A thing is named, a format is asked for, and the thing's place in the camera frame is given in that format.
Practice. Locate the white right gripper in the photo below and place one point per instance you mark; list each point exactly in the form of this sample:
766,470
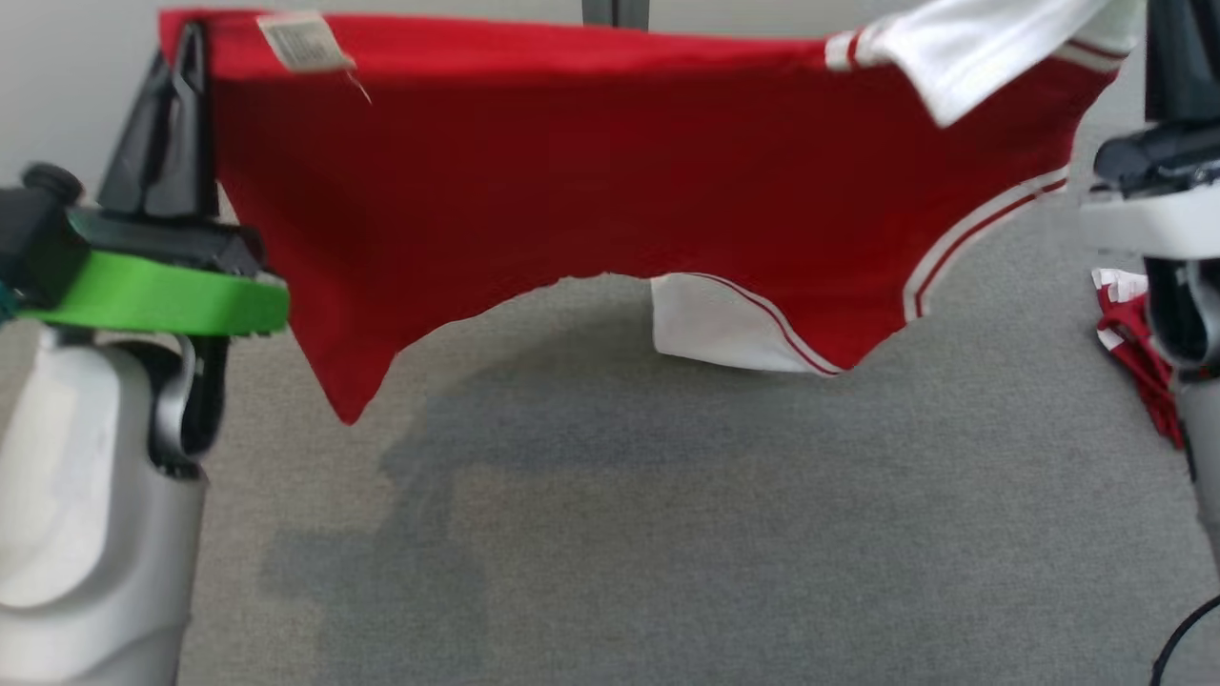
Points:
1163,205

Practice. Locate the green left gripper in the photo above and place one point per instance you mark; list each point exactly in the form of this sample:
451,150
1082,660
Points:
162,295

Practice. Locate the red white shorts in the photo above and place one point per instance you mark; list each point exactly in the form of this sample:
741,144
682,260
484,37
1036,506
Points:
1139,353

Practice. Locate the red basketball jersey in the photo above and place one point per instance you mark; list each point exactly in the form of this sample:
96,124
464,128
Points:
591,162

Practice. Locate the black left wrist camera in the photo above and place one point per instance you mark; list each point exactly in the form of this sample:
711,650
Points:
33,229

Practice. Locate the grey partition post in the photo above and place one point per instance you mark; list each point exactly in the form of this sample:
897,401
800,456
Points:
616,11

